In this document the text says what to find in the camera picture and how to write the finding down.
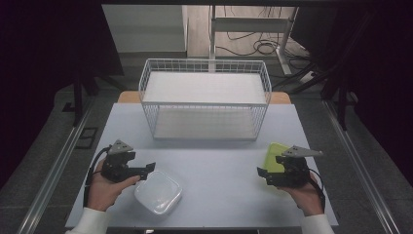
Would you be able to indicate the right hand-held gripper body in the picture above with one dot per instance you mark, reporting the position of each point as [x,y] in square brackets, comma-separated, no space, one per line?
[295,172]

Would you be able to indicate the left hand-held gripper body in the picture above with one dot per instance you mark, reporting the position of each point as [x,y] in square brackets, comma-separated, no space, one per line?
[116,167]

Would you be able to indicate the green plastic food container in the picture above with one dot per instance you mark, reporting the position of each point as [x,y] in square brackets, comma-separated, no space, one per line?
[272,156]

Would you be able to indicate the person's left hand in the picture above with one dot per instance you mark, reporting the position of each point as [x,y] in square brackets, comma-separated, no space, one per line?
[102,193]

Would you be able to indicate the person's right hand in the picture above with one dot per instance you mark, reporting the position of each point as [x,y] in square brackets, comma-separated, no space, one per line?
[310,198]

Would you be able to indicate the black floor plate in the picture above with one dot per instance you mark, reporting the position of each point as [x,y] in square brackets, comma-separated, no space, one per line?
[87,138]

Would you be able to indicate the light wooden board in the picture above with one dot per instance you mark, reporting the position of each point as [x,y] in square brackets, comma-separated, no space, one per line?
[128,97]

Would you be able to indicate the black stand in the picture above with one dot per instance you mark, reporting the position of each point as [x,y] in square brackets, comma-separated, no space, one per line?
[78,97]
[341,97]

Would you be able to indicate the white power strip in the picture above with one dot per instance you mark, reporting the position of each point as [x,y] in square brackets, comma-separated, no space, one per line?
[307,77]

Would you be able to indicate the dark curtain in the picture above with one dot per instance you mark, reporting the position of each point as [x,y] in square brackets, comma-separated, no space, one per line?
[39,65]
[383,81]

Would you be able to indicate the white cabinet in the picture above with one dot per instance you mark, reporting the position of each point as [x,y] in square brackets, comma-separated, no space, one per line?
[146,29]

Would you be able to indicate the aluminium floor rail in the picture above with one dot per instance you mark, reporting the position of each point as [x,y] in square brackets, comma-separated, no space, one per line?
[360,169]
[53,175]

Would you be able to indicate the white metal stand frame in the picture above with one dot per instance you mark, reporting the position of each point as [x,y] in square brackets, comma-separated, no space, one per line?
[250,24]

